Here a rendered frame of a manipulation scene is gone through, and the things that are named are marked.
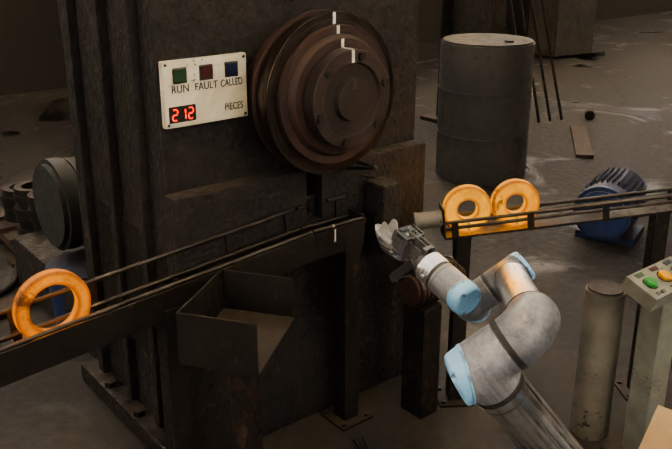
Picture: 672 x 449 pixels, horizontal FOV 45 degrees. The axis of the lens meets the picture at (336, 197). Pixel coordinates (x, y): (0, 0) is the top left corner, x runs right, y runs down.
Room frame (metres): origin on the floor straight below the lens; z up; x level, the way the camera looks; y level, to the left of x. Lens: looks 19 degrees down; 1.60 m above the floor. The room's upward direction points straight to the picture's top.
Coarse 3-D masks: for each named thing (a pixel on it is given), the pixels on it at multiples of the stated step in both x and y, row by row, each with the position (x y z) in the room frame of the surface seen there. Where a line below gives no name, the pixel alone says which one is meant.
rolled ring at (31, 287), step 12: (36, 276) 1.79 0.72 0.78; (48, 276) 1.80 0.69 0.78; (60, 276) 1.81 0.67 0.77; (72, 276) 1.83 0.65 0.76; (24, 288) 1.77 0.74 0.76; (36, 288) 1.78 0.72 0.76; (72, 288) 1.83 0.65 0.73; (84, 288) 1.85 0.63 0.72; (24, 300) 1.76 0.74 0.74; (84, 300) 1.85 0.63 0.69; (12, 312) 1.76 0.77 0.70; (24, 312) 1.75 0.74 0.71; (72, 312) 1.85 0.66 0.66; (84, 312) 1.84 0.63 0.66; (24, 324) 1.75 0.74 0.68; (60, 324) 1.83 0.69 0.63
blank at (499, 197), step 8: (504, 184) 2.49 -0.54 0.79; (512, 184) 2.48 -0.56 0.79; (520, 184) 2.49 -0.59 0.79; (528, 184) 2.49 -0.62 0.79; (496, 192) 2.48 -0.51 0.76; (504, 192) 2.48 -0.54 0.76; (512, 192) 2.48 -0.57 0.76; (520, 192) 2.49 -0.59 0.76; (528, 192) 2.49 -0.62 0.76; (536, 192) 2.49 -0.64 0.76; (496, 200) 2.48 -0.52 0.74; (504, 200) 2.48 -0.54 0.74; (528, 200) 2.49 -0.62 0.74; (536, 200) 2.49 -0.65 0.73; (496, 208) 2.48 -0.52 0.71; (504, 208) 2.48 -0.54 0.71; (520, 208) 2.51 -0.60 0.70; (528, 208) 2.49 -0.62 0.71; (536, 208) 2.49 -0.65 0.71; (520, 216) 2.49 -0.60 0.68; (504, 224) 2.48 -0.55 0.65; (512, 224) 2.48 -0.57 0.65; (520, 224) 2.49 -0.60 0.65
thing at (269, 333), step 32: (224, 288) 1.97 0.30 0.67; (256, 288) 1.95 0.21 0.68; (288, 288) 1.92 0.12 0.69; (192, 320) 1.71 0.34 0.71; (224, 320) 1.69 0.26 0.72; (256, 320) 1.91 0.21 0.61; (288, 320) 1.90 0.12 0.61; (192, 352) 1.71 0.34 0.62; (224, 352) 1.69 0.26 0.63; (256, 352) 1.67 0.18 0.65; (256, 384) 1.84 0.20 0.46; (256, 416) 1.83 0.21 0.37; (256, 448) 1.82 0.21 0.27
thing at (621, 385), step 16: (656, 224) 2.51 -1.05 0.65; (464, 240) 2.47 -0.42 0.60; (656, 240) 2.51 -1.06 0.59; (464, 256) 2.47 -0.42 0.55; (656, 256) 2.51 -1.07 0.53; (448, 336) 2.51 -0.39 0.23; (464, 336) 2.47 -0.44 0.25; (448, 384) 2.47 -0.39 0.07; (624, 384) 2.56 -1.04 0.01; (448, 400) 2.46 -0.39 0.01
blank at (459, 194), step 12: (456, 192) 2.47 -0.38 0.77; (468, 192) 2.47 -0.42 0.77; (480, 192) 2.48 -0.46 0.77; (444, 204) 2.47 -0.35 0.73; (456, 204) 2.47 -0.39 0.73; (480, 204) 2.48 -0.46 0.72; (456, 216) 2.47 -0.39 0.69; (468, 216) 2.50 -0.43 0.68; (480, 216) 2.48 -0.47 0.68; (468, 228) 2.47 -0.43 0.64
